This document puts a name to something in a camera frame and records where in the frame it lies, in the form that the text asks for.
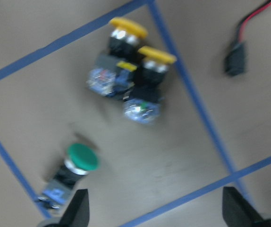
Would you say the green push button one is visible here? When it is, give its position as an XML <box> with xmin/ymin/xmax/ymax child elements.
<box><xmin>37</xmin><ymin>143</ymin><xmax>99</xmax><ymax>210</ymax></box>

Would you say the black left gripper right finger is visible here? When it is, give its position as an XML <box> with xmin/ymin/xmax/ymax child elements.
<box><xmin>222</xmin><ymin>186</ymin><xmax>268</xmax><ymax>227</ymax></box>

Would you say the black cable connector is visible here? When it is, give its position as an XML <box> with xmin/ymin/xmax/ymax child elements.
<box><xmin>224</xmin><ymin>42</ymin><xmax>246</xmax><ymax>77</ymax></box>

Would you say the red black power cable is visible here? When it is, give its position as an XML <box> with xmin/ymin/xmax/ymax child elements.
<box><xmin>234</xmin><ymin>0</ymin><xmax>271</xmax><ymax>44</ymax></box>

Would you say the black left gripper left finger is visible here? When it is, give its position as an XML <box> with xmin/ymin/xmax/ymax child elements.
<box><xmin>59</xmin><ymin>189</ymin><xmax>90</xmax><ymax>227</ymax></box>

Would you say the yellow push button one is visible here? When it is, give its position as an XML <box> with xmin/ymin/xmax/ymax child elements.
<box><xmin>87</xmin><ymin>17</ymin><xmax>148</xmax><ymax>99</ymax></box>

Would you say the yellow push button two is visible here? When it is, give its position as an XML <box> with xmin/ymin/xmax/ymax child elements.
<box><xmin>123</xmin><ymin>46</ymin><xmax>177</xmax><ymax>124</ymax></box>

